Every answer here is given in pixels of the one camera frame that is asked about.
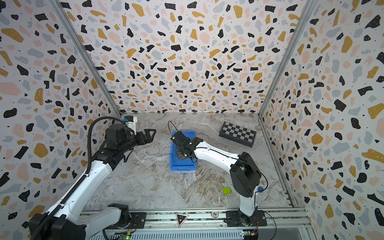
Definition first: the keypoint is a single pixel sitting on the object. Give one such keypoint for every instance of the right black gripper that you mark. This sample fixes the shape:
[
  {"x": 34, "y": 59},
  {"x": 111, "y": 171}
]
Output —
[{"x": 182, "y": 147}]

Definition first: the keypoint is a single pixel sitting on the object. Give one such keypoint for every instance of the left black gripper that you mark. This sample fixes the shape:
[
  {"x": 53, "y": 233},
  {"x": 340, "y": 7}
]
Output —
[{"x": 144, "y": 140}]

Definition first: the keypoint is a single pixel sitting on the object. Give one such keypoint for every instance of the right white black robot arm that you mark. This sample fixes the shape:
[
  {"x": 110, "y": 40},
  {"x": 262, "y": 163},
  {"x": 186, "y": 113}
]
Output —
[{"x": 245, "y": 174}]

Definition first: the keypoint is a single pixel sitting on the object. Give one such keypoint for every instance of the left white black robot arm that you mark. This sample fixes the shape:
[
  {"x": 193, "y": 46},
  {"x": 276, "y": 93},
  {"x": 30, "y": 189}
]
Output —
[{"x": 61, "y": 221}]

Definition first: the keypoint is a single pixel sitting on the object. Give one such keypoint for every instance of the green square sticky note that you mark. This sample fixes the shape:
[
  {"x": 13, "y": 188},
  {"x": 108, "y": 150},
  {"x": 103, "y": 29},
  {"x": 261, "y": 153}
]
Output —
[{"x": 226, "y": 190}]

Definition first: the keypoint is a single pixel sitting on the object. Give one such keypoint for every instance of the black white checkerboard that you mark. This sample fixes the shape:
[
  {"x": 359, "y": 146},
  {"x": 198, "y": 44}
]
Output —
[{"x": 238, "y": 134}]

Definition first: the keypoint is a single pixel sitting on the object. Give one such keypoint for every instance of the black triangle warning sticker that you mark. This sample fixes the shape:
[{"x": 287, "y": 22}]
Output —
[{"x": 181, "y": 218}]

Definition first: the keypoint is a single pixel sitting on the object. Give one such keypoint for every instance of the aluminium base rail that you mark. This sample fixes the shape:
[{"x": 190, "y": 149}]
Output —
[{"x": 211, "y": 224}]

